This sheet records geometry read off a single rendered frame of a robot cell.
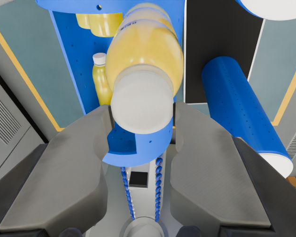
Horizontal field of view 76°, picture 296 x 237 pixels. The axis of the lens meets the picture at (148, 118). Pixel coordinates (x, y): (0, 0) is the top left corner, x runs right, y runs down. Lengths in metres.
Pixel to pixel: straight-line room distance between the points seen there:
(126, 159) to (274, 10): 0.50
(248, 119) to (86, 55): 0.78
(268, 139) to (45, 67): 1.84
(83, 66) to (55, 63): 1.39
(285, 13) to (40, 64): 1.87
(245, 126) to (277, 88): 1.15
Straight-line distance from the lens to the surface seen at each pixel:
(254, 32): 1.58
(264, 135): 0.98
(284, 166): 1.02
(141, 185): 1.00
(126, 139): 0.62
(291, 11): 0.58
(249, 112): 1.07
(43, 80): 2.16
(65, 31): 0.54
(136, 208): 1.69
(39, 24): 1.88
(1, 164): 2.33
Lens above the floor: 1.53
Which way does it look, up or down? 46 degrees down
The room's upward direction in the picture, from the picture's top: 173 degrees counter-clockwise
